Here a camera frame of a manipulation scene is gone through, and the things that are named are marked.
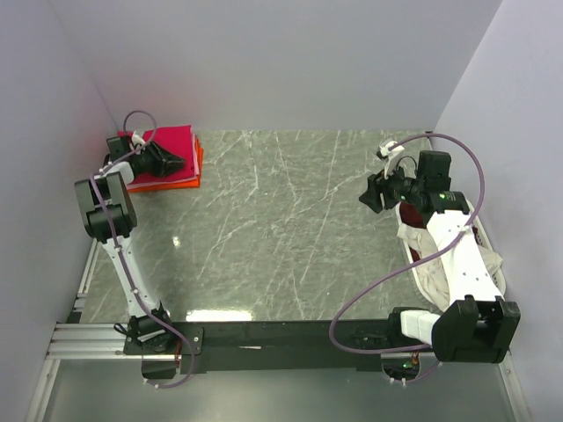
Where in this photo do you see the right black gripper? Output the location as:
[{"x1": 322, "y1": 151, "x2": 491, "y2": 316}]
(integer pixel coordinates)
[{"x1": 358, "y1": 157, "x2": 425, "y2": 214}]

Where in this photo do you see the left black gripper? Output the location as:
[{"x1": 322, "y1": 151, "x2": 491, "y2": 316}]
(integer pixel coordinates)
[{"x1": 132, "y1": 141, "x2": 186, "y2": 178}]

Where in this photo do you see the crimson red t-shirt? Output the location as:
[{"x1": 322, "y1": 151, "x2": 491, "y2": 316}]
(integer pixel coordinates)
[{"x1": 128, "y1": 126, "x2": 195, "y2": 185}]

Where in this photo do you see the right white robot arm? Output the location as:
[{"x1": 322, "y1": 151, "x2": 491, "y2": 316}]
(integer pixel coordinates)
[{"x1": 360, "y1": 146, "x2": 521, "y2": 363}]

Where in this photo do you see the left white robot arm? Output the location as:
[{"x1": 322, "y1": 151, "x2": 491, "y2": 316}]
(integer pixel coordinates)
[{"x1": 74, "y1": 133, "x2": 184, "y2": 353}]

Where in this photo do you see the folded pink t-shirt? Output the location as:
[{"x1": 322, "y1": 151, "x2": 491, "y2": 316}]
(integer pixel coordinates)
[{"x1": 130, "y1": 135, "x2": 199, "y2": 186}]

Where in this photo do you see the folded orange t-shirt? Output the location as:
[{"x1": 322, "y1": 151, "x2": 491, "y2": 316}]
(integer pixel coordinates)
[{"x1": 127, "y1": 135, "x2": 204, "y2": 193}]

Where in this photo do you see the dark maroon t-shirt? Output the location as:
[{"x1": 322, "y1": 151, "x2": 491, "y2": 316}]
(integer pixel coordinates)
[{"x1": 399, "y1": 202, "x2": 426, "y2": 229}]

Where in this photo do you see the cream white t-shirt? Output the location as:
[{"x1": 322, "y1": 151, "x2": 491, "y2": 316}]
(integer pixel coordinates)
[{"x1": 398, "y1": 223, "x2": 505, "y2": 307}]

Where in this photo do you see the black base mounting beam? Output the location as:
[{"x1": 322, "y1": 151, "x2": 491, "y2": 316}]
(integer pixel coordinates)
[{"x1": 113, "y1": 316, "x2": 423, "y2": 381}]

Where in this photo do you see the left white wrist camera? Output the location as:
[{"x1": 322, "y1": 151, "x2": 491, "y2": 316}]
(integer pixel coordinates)
[{"x1": 129, "y1": 132, "x2": 146, "y2": 149}]

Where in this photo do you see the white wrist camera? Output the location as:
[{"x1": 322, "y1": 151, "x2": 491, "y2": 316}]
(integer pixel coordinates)
[
  {"x1": 377, "y1": 139, "x2": 405, "y2": 178},
  {"x1": 129, "y1": 132, "x2": 146, "y2": 149}
]

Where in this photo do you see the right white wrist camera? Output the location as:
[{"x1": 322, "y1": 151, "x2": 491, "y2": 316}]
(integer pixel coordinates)
[{"x1": 377, "y1": 139, "x2": 405, "y2": 178}]

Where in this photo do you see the aluminium frame rail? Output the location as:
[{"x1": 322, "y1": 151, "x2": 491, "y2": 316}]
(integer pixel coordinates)
[{"x1": 46, "y1": 285, "x2": 514, "y2": 361}]

